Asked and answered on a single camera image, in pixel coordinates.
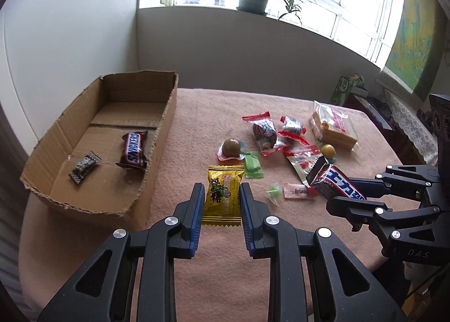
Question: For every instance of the blue white chocolate bar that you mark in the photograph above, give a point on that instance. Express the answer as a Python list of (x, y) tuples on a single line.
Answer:
[(334, 181)]

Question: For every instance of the green printed box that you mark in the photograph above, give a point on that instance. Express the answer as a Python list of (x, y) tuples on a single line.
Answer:
[(342, 91)]

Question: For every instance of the yellow ball candy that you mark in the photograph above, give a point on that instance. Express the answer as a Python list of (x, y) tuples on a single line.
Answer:
[(328, 150)]

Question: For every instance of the green candy packet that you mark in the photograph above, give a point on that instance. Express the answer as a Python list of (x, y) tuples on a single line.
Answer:
[(253, 165)]

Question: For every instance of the small green wrapped candy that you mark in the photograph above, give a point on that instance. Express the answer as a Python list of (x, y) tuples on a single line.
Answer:
[(274, 192)]

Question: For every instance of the white cabinet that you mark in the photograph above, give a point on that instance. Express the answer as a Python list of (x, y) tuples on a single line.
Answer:
[(70, 44)]

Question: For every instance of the red white snack packet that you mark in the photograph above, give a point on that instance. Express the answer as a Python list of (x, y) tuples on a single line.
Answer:
[(302, 162)]

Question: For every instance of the trailing green plant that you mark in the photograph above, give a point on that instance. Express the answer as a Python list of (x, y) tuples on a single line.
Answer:
[(291, 9)]

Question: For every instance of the sliced bread packet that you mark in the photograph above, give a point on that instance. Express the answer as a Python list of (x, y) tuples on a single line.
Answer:
[(337, 128)]

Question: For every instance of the yellow candy packet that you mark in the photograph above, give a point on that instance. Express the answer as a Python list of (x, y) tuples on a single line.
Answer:
[(223, 195)]

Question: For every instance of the small black candy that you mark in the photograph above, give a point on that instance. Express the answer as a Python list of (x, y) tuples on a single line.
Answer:
[(83, 167)]

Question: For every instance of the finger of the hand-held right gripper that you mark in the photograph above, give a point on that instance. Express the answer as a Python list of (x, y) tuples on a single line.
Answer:
[(378, 188), (346, 209)]

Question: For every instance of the wall map poster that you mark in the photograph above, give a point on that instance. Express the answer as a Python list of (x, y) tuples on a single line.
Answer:
[(415, 37)]

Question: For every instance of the white lace cloth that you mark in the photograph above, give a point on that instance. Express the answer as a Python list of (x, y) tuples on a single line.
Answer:
[(404, 118)]

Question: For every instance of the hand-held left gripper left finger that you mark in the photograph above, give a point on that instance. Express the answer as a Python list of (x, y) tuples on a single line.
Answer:
[(197, 216)]

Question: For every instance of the cardboard box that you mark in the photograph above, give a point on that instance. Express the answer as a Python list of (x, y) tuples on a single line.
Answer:
[(105, 96)]

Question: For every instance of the brown ball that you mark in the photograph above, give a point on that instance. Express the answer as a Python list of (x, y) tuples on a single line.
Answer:
[(232, 147)]

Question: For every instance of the person's right forearm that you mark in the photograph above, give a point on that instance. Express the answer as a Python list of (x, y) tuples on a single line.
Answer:
[(413, 271)]

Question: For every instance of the dark cabinet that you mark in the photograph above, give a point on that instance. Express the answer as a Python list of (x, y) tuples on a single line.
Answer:
[(372, 111)]

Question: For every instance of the dark snack packet red ends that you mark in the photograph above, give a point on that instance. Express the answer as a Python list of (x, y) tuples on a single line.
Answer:
[(264, 130), (291, 128)]

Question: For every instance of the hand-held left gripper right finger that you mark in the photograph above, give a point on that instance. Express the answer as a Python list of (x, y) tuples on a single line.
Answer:
[(246, 216)]

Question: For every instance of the brown chocolate bar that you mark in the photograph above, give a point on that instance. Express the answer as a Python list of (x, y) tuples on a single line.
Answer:
[(133, 151)]

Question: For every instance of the white orange wrapped candy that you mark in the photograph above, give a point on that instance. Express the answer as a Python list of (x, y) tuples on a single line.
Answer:
[(298, 190)]

